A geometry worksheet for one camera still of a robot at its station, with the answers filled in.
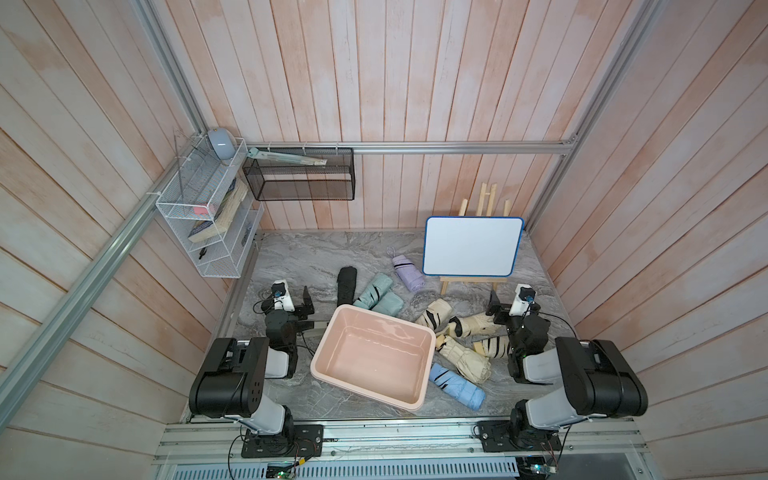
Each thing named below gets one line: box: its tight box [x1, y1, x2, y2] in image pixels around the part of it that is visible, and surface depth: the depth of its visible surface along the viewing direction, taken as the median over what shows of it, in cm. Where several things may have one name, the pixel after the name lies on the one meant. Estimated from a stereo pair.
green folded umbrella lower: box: [370, 291, 404, 317], surface depth 99 cm
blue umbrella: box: [429, 363, 486, 411], surface depth 80 cm
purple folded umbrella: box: [392, 254, 426, 292], surface depth 105 cm
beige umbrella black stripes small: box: [415, 298, 453, 333], surface depth 95 cm
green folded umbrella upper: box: [353, 273, 393, 310], surface depth 100 cm
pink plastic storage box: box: [310, 304, 437, 411], surface depth 85 cm
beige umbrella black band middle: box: [448, 312, 503, 337], surface depth 90 cm
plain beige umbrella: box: [436, 334, 491, 383], surface depth 84 cm
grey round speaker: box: [208, 128, 236, 160], surface depth 84 cm
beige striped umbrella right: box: [472, 334, 510, 359], surface depth 88 cm
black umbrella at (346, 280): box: [336, 266, 358, 307], surface depth 103 cm
